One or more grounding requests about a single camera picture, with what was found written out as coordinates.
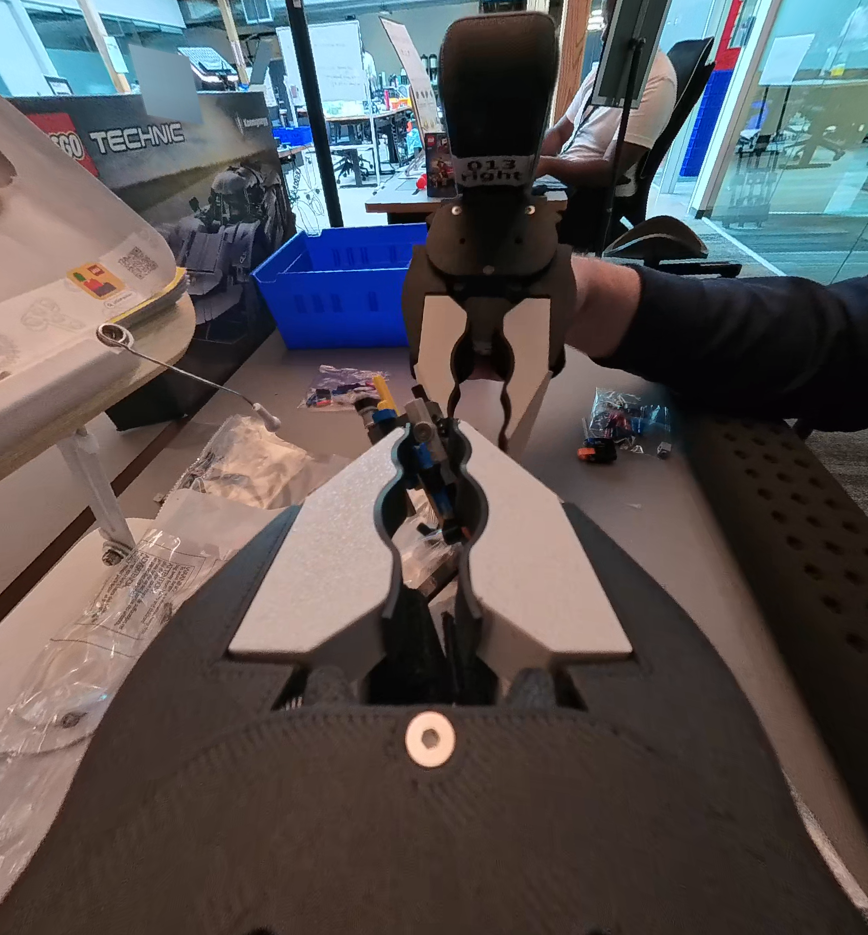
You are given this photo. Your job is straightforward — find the black steel column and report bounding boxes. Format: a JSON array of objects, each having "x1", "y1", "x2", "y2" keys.
[{"x1": 285, "y1": 0, "x2": 344, "y2": 229}]

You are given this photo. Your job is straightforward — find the person's right forearm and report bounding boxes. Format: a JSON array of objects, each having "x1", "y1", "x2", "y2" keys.
[{"x1": 594, "y1": 256, "x2": 868, "y2": 433}]

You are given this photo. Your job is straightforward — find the wooden office desk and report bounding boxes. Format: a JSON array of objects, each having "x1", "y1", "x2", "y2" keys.
[{"x1": 364, "y1": 174, "x2": 570, "y2": 216}]

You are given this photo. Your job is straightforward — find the metal page holder wire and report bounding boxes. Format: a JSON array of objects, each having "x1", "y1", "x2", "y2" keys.
[{"x1": 96, "y1": 323, "x2": 283, "y2": 430}]

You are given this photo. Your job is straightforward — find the brown cardboard sheet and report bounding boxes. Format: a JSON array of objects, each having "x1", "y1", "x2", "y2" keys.
[{"x1": 379, "y1": 16, "x2": 443, "y2": 136}]

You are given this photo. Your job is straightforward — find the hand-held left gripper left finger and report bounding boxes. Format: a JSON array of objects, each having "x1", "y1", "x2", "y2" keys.
[{"x1": 226, "y1": 425, "x2": 413, "y2": 689}]

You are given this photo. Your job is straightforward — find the small bag of blue parts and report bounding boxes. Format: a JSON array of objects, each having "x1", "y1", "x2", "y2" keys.
[{"x1": 298, "y1": 365, "x2": 392, "y2": 411}]

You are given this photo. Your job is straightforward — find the small bag of lego parts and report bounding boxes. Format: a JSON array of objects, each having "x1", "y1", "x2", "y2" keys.
[{"x1": 583, "y1": 387, "x2": 676, "y2": 460}]

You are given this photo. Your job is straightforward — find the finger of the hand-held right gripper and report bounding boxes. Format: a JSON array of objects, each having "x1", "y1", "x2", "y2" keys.
[
  {"x1": 413, "y1": 294, "x2": 473, "y2": 419},
  {"x1": 498, "y1": 298, "x2": 556, "y2": 460}
]

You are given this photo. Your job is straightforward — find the person's right hand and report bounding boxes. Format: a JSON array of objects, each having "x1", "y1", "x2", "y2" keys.
[{"x1": 565, "y1": 256, "x2": 644, "y2": 359}]

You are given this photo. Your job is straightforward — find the blue plastic bin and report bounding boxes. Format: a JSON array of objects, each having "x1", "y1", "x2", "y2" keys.
[{"x1": 251, "y1": 223, "x2": 429, "y2": 352}]

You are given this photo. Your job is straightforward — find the lego instruction booklet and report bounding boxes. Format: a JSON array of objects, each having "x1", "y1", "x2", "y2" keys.
[{"x1": 0, "y1": 69, "x2": 188, "y2": 395}]

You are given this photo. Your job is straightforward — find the large white-label lego parts bag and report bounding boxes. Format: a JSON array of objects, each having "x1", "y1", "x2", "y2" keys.
[{"x1": 0, "y1": 489, "x2": 299, "y2": 917}]

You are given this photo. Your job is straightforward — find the grey monitor on black pole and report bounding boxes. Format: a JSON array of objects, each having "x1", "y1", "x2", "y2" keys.
[{"x1": 593, "y1": 0, "x2": 674, "y2": 253}]

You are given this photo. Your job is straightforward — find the small lego set box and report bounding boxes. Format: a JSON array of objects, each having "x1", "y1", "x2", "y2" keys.
[{"x1": 425, "y1": 131, "x2": 458, "y2": 198}]

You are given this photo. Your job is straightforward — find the black office chair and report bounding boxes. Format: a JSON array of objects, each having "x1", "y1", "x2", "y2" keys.
[
  {"x1": 602, "y1": 215, "x2": 743, "y2": 280},
  {"x1": 609, "y1": 37, "x2": 720, "y2": 229}
]

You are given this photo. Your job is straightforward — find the black lego set box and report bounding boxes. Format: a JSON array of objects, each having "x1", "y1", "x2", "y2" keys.
[{"x1": 10, "y1": 91, "x2": 297, "y2": 432}]

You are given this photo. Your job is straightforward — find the black perforated board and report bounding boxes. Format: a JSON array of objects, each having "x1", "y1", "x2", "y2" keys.
[{"x1": 685, "y1": 416, "x2": 868, "y2": 878}]

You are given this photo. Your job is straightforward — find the partly built black lego assembly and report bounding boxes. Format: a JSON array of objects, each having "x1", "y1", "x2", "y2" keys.
[{"x1": 353, "y1": 376, "x2": 479, "y2": 545}]

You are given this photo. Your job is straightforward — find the wooden post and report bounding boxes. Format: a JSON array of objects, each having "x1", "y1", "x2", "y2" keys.
[{"x1": 553, "y1": 0, "x2": 593, "y2": 125}]

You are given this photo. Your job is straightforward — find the white board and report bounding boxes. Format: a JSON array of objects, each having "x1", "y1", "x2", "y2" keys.
[{"x1": 308, "y1": 20, "x2": 368, "y2": 103}]

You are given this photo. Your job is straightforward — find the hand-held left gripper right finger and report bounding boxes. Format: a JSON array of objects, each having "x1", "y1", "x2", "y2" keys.
[{"x1": 452, "y1": 421, "x2": 635, "y2": 700}]

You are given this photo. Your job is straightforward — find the clear bag of pale parts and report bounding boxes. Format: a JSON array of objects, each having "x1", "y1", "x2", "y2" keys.
[{"x1": 155, "y1": 415, "x2": 351, "y2": 512}]

